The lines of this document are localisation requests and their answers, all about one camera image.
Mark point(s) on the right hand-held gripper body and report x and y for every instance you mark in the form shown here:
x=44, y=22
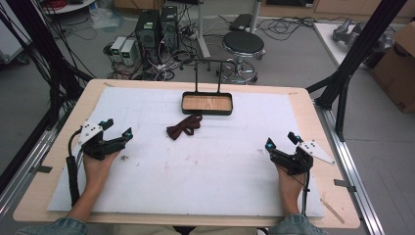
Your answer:
x=293, y=161

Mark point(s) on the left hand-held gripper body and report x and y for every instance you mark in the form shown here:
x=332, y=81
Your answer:
x=94, y=147

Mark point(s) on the person's right hand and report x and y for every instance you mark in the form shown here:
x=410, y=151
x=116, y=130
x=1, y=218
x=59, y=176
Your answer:
x=288, y=184

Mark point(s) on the person's left hand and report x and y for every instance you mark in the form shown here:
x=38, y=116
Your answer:
x=96, y=171

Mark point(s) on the dark red bow tie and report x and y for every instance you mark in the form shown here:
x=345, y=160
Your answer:
x=184, y=127

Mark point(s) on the thin wooden stick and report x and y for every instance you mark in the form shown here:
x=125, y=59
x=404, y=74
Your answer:
x=332, y=211

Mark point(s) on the right denim sleeve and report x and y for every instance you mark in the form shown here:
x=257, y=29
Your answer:
x=295, y=225

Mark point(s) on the denim sleeve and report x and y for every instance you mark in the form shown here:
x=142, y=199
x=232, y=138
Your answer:
x=55, y=227
x=295, y=225

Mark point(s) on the white power supply unit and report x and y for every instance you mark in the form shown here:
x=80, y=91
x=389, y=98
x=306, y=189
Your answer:
x=128, y=52
x=116, y=47

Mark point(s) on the black hanger stand wooden tray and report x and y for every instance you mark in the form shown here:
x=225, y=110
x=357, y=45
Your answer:
x=207, y=103

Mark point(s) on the white foam mat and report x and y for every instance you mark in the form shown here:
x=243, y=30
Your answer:
x=195, y=176

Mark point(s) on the left denim sleeve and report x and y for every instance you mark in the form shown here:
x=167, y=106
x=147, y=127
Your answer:
x=55, y=227

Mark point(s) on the black computer tower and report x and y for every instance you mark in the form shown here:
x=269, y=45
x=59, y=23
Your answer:
x=169, y=26
x=147, y=27

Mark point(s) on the black round stool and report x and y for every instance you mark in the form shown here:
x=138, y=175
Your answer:
x=243, y=43

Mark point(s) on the clear plastic bag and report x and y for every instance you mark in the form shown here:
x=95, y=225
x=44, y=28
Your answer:
x=106, y=18

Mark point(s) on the grey robot part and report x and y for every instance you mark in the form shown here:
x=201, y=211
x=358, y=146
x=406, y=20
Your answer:
x=345, y=31

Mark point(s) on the brown cardboard box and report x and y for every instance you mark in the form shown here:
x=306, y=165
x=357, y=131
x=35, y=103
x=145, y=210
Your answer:
x=396, y=71

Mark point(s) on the round white table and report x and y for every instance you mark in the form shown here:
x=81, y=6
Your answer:
x=70, y=6

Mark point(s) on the white desk leg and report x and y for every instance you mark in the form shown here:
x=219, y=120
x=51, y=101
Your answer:
x=255, y=16
x=203, y=36

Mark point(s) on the black flat box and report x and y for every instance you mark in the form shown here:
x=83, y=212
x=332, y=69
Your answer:
x=240, y=22

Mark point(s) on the grey metal bracket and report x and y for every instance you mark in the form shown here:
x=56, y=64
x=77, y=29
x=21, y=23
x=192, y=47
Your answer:
x=41, y=169
x=345, y=185

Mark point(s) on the aluminium rail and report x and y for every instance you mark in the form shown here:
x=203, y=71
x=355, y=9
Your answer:
x=352, y=169
x=23, y=173

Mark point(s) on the black metal frame strut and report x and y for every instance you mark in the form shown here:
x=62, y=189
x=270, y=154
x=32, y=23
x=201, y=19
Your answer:
x=42, y=49
x=359, y=52

